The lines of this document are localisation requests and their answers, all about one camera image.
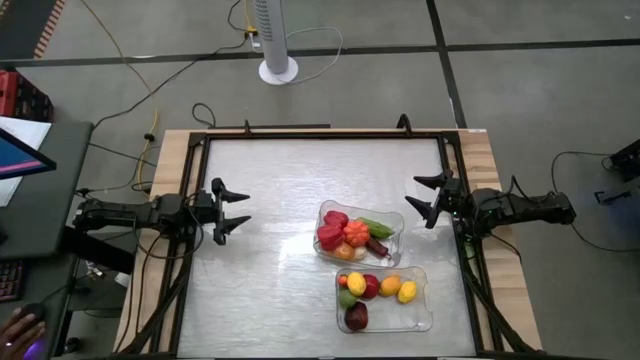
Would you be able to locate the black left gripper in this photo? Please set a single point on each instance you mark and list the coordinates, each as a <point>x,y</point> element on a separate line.
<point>207,207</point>

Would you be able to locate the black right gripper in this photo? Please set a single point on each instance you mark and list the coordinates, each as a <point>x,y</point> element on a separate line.
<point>457,197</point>

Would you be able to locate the clear plastic tray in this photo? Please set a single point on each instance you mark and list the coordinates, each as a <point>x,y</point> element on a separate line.
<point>395,317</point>
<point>395,250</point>

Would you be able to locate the dark red sweet potato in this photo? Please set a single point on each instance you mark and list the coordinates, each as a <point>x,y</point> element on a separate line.
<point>376,246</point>

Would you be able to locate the orange red pumpkin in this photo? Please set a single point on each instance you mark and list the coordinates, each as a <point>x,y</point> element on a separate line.
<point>356,233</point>

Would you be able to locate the white garlic bulb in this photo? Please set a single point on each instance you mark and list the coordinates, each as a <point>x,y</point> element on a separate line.
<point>360,253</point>

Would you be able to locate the orange yellow mango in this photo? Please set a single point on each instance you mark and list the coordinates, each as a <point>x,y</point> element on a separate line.
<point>389,285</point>

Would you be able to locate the red bell pepper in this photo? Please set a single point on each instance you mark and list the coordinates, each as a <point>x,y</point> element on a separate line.
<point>330,236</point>
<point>336,218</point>

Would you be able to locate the red apple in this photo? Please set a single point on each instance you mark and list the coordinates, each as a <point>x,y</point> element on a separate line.
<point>373,287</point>

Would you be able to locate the small yellow lemon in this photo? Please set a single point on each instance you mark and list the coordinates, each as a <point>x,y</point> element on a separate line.
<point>356,283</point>

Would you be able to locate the green lime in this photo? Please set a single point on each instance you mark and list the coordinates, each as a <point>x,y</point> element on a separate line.
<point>346,299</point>

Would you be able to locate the dark red beet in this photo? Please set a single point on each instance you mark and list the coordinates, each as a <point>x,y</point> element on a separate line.
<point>356,316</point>

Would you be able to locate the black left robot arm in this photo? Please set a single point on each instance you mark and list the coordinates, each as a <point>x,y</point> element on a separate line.
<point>125,215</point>

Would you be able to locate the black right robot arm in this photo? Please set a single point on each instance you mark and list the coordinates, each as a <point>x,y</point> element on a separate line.
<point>530,207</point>

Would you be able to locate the silver white work mat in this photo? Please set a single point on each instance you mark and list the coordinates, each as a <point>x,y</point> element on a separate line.
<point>250,300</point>

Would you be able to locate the orange brown potato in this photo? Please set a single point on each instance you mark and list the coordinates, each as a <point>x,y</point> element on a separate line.
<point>345,252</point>

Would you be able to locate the dark grey desk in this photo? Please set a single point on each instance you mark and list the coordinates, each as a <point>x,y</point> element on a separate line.
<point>65,150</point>

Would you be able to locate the white tower fan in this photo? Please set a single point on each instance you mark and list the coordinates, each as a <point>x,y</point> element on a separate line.
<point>272,40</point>

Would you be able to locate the black device on floor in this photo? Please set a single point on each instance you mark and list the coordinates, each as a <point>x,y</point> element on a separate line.
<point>627,160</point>

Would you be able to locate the white paper sheet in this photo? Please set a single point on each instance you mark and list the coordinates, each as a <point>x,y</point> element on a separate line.
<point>25,130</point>

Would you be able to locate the black keyboard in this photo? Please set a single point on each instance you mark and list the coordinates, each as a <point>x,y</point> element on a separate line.
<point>10,280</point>

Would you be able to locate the black computer mouse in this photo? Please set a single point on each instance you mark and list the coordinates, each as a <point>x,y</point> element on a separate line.
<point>35,347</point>

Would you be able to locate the red plastic crate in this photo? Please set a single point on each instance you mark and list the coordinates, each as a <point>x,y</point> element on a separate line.
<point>20,95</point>

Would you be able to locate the person's hand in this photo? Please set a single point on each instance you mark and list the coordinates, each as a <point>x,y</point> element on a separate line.
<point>17,332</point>

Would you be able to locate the black floor mat striped edge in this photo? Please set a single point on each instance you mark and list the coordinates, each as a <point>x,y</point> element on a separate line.
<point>20,25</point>

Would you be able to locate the black metal table frame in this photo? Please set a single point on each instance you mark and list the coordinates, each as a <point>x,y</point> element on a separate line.
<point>325,135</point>

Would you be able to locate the black metal bracket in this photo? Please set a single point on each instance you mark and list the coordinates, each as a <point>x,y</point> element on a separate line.
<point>607,196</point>

